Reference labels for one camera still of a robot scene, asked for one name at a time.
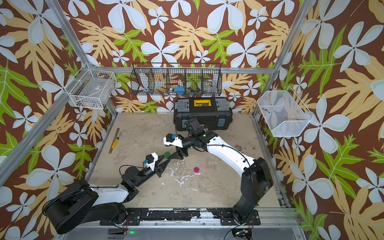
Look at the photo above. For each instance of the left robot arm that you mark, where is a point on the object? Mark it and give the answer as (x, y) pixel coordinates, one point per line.
(82, 203)

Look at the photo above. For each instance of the black wire basket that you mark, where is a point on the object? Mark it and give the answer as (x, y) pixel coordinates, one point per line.
(161, 80)

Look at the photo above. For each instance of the blue object in basket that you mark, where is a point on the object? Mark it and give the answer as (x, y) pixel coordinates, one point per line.
(179, 91)

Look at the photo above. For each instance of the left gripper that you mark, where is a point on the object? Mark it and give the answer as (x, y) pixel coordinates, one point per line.
(160, 167)

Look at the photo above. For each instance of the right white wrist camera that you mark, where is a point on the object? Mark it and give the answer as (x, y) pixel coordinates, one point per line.
(173, 140)

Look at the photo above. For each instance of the white wire basket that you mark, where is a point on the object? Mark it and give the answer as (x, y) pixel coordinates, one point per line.
(91, 87)
(285, 113)

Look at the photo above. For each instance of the black toolbox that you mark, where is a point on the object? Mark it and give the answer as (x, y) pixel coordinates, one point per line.
(213, 113)

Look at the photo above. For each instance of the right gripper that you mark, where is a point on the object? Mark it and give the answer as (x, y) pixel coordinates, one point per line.
(180, 155)

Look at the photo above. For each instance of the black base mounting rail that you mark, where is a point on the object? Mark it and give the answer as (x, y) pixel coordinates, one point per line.
(137, 216)

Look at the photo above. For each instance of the white wire basket left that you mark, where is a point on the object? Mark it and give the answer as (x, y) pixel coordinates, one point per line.
(91, 87)

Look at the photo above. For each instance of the white wire basket right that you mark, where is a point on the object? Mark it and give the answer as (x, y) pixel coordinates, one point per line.
(285, 113)

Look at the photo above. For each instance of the yellow handled metal file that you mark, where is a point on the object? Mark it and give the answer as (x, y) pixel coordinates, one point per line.
(115, 141)

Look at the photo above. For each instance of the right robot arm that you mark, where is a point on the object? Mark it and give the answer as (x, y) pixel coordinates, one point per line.
(256, 178)

